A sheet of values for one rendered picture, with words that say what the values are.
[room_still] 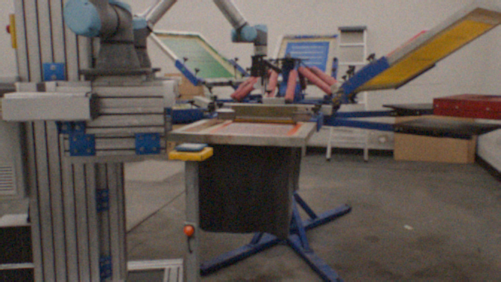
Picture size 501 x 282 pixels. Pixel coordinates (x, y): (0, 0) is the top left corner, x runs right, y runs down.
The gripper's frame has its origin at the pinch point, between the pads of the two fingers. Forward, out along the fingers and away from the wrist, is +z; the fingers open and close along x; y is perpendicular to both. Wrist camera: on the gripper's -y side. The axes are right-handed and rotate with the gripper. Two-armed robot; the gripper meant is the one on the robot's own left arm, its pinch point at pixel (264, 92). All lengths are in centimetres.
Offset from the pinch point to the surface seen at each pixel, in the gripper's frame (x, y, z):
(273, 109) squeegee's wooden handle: 1.8, -5.4, 8.5
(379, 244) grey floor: -86, -66, 113
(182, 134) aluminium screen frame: 61, 23, 14
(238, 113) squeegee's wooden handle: 1.7, 14.3, 10.8
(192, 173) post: 80, 11, 25
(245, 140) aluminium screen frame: 61, -4, 15
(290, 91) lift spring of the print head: -49.0, -6.6, 2.2
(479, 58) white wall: -411, -196, -18
